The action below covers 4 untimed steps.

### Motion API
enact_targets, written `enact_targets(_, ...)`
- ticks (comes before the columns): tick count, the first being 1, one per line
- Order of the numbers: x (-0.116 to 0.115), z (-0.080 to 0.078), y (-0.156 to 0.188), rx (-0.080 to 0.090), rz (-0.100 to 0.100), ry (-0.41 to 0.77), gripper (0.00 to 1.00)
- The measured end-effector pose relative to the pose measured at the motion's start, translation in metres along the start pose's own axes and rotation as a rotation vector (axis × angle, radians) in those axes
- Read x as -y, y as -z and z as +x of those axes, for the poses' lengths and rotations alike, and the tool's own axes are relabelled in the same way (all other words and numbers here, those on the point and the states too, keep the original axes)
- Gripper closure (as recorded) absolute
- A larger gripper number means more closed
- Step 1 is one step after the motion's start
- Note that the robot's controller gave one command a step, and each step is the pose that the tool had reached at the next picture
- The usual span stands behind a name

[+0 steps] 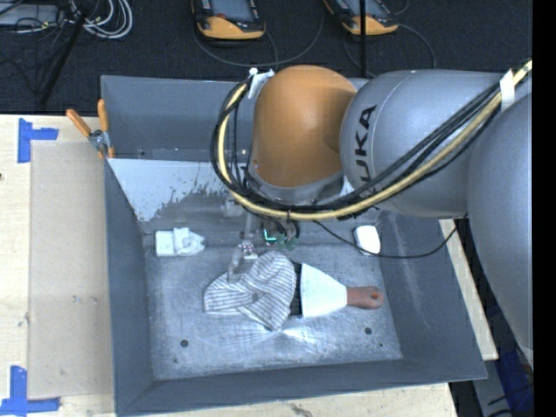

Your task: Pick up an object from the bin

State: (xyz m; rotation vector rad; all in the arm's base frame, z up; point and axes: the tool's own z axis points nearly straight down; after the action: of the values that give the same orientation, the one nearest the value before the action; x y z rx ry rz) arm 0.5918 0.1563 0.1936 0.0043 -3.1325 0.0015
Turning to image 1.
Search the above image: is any white lumpy plastic object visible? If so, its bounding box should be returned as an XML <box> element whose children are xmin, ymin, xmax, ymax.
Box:
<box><xmin>155</xmin><ymin>227</ymin><xmax>206</xmax><ymax>258</ymax></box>

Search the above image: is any grey metal bin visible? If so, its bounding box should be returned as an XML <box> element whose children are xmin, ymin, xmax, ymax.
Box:
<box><xmin>100</xmin><ymin>75</ymin><xmax>488</xmax><ymax>417</ymax></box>

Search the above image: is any striped white cloth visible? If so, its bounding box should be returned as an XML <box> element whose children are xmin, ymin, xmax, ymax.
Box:
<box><xmin>202</xmin><ymin>249</ymin><xmax>299</xmax><ymax>332</ymax></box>

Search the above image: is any white oval soap bar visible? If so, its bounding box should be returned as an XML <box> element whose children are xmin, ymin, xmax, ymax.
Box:
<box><xmin>353</xmin><ymin>224</ymin><xmax>382</xmax><ymax>256</ymax></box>

